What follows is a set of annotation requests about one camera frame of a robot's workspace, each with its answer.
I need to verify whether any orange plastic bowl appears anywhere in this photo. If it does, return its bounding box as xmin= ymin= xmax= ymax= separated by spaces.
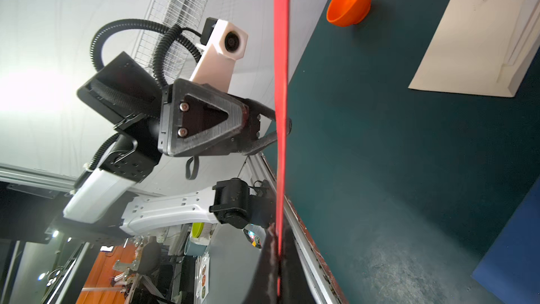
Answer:
xmin=326 ymin=0 xmax=372 ymax=28

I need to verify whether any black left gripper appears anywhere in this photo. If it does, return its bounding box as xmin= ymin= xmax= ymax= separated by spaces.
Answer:
xmin=77 ymin=53 xmax=249 ymax=182

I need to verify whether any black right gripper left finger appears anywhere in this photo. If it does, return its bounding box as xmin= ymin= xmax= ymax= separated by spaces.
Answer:
xmin=243 ymin=225 xmax=278 ymax=304

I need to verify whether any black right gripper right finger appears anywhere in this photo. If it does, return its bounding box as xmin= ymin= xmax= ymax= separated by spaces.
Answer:
xmin=280 ymin=220 xmax=316 ymax=304

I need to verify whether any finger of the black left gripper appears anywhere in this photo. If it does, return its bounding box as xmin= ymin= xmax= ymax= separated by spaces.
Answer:
xmin=220 ymin=97 xmax=278 ymax=156

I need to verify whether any white wire basket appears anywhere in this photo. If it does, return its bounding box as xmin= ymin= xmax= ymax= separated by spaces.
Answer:
xmin=132 ymin=0 xmax=208 ymax=82

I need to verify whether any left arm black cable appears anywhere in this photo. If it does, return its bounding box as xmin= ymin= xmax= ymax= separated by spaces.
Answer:
xmin=89 ymin=18 xmax=203 ymax=90

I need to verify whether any dark blue envelope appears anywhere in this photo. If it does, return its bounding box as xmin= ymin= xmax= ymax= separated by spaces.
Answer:
xmin=472 ymin=182 xmax=539 ymax=303

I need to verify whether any red envelope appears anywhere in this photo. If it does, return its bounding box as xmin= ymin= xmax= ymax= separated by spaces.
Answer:
xmin=273 ymin=0 xmax=292 ymax=296

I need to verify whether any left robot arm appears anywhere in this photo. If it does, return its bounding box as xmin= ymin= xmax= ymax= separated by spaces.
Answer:
xmin=63 ymin=53 xmax=278 ymax=239

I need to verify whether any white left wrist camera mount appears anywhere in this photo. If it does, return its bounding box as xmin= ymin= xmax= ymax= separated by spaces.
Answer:
xmin=189 ymin=18 xmax=248 ymax=93

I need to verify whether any cream envelope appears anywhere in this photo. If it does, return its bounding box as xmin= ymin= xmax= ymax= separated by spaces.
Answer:
xmin=409 ymin=0 xmax=539 ymax=98

